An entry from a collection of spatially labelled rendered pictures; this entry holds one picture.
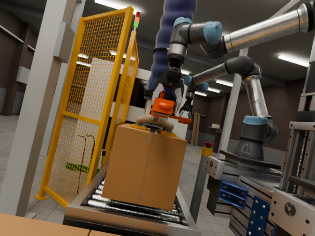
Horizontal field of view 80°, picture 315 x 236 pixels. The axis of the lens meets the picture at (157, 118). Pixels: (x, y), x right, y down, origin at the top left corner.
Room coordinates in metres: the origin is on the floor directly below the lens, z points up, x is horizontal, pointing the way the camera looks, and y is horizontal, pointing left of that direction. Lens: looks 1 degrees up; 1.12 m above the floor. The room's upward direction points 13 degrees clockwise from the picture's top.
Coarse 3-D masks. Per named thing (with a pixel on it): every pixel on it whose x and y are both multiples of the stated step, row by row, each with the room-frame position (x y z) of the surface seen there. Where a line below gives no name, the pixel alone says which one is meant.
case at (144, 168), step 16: (128, 128) 1.04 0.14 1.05; (128, 144) 1.04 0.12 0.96; (144, 144) 1.05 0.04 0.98; (160, 144) 1.05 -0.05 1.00; (176, 144) 1.06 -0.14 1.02; (112, 160) 1.03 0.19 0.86; (128, 160) 1.04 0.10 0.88; (144, 160) 1.05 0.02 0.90; (160, 160) 1.05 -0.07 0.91; (176, 160) 1.06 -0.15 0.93; (112, 176) 1.04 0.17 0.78; (128, 176) 1.04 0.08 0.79; (144, 176) 1.05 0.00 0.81; (160, 176) 1.05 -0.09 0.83; (176, 176) 1.06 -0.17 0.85; (112, 192) 1.04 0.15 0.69; (128, 192) 1.04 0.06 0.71; (144, 192) 1.05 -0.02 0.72; (160, 192) 1.06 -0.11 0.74; (160, 208) 1.06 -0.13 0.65
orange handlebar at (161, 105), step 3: (159, 105) 0.68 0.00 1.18; (162, 105) 0.67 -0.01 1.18; (165, 105) 0.67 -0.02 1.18; (168, 105) 0.67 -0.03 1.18; (171, 105) 0.68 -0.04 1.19; (162, 108) 0.68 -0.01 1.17; (165, 108) 0.68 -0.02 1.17; (168, 108) 0.68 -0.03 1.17; (171, 108) 0.68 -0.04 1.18; (171, 117) 1.37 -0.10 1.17; (174, 117) 1.37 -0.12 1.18; (177, 117) 1.37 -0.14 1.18; (180, 117) 1.37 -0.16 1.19; (183, 120) 1.37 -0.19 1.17; (186, 120) 1.37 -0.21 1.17; (189, 120) 1.38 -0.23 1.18
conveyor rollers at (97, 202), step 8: (96, 192) 1.35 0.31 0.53; (96, 200) 1.21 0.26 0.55; (104, 200) 1.27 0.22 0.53; (112, 200) 1.27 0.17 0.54; (96, 208) 1.11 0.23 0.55; (104, 208) 1.18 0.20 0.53; (112, 208) 1.18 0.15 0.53; (120, 208) 1.19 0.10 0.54; (128, 208) 1.20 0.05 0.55; (136, 208) 1.22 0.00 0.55; (144, 208) 1.28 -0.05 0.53; (152, 208) 1.29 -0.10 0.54; (144, 216) 1.19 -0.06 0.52; (152, 216) 1.20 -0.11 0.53; (160, 216) 1.20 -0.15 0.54; (168, 216) 1.21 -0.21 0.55; (176, 216) 1.23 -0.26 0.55
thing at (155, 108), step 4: (156, 100) 0.69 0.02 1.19; (160, 100) 0.69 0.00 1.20; (164, 100) 0.69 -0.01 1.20; (168, 100) 0.69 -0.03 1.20; (156, 104) 0.69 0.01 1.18; (172, 104) 0.69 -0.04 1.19; (152, 108) 0.76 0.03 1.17; (156, 108) 0.69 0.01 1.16; (160, 108) 0.69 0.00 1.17; (172, 108) 0.69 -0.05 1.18; (160, 112) 0.71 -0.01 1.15; (164, 112) 0.69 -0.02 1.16; (168, 112) 0.69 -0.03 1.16
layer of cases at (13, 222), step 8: (0, 216) 0.87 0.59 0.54; (8, 216) 0.88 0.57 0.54; (16, 216) 0.89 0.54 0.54; (0, 224) 0.82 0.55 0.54; (8, 224) 0.83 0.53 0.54; (16, 224) 0.84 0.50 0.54; (24, 224) 0.85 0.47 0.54; (32, 224) 0.86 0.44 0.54; (40, 224) 0.88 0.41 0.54; (48, 224) 0.89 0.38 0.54; (56, 224) 0.90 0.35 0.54; (0, 232) 0.78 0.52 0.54; (8, 232) 0.78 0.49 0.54; (16, 232) 0.79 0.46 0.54; (24, 232) 0.80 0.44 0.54; (32, 232) 0.81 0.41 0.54; (40, 232) 0.82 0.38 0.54; (48, 232) 0.84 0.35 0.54; (56, 232) 0.85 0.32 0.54; (64, 232) 0.86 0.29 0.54; (72, 232) 0.87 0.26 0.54; (80, 232) 0.88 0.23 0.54; (88, 232) 0.89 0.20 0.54; (96, 232) 0.91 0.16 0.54; (104, 232) 0.92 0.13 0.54
